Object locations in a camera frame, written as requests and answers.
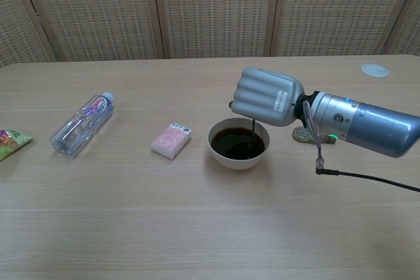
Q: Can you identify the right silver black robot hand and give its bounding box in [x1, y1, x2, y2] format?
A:
[228, 67, 305, 127]

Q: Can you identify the white bowl of dark liquid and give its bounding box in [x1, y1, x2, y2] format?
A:
[207, 117, 270, 171]

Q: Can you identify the grey correction tape dispenser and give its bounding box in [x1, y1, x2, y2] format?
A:
[291, 125, 337, 146]

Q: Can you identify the woven bamboo folding screen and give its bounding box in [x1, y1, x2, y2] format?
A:
[0, 0, 420, 68]

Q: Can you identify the pink tissue pack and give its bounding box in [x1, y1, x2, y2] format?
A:
[150, 122, 193, 162]

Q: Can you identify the clear plastic water bottle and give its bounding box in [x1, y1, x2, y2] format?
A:
[49, 92, 116, 157]

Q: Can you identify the green snack bag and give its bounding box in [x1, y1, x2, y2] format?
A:
[0, 129, 35, 163]

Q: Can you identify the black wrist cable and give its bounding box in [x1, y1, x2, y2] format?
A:
[303, 98, 420, 193]

